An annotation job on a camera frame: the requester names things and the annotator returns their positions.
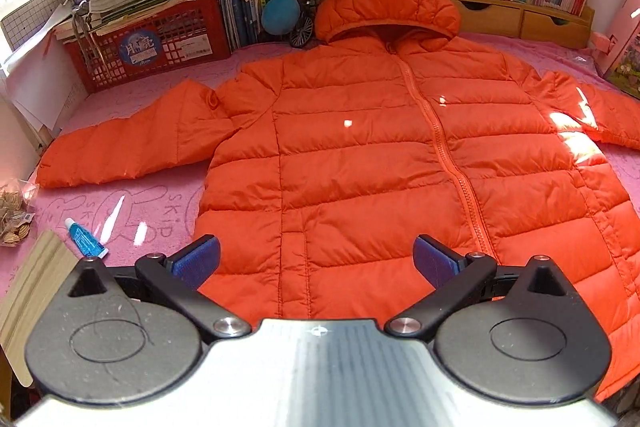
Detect beige cardboard board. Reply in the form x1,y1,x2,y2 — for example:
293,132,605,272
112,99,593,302
0,229,81,388

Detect grid cutting mat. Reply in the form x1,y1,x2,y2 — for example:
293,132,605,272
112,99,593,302
0,0,73,52

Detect bag of wooden pieces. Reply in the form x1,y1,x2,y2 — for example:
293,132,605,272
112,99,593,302
0,178,40,249

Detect black miniature bicycle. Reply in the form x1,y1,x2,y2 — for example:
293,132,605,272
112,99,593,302
289,0,321,48

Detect white paper sheets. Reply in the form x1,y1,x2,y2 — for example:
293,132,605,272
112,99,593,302
0,0,76,132

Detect large red plastic basket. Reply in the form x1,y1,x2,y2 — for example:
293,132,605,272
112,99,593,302
62,0,232,94

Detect white board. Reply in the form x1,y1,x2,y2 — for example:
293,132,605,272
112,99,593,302
582,0,633,58

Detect blue and white tube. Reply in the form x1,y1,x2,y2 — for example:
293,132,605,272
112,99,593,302
64,217,109,258

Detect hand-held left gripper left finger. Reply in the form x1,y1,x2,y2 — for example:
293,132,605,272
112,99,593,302
66,233,251,341

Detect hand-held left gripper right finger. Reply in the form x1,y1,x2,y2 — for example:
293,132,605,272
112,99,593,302
384,233,576,342

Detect pink house-shaped box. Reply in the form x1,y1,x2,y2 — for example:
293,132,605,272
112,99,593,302
590,0,640,100

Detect pink rabbit-print blanket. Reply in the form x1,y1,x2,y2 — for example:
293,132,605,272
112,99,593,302
0,31,640,308

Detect orange puffer jacket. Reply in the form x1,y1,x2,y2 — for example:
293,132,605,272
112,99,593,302
36,0,640,403

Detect blue round plush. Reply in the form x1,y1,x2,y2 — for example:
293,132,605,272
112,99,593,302
262,0,301,36

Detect wooden drawer organizer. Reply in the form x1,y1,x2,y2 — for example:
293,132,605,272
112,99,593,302
445,0,596,50

